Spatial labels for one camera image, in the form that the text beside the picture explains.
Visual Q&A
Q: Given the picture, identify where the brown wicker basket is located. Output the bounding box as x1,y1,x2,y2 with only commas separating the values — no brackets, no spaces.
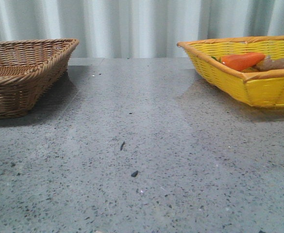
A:
0,38,79,119

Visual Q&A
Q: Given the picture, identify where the white pleated curtain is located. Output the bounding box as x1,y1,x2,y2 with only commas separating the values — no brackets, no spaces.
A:
0,0,284,58

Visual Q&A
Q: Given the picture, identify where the yellow woven basket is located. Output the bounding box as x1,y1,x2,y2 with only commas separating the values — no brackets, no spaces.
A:
177,35,284,108

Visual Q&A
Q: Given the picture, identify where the orange toy carrot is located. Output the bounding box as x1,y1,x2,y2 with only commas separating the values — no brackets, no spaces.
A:
211,52,266,71

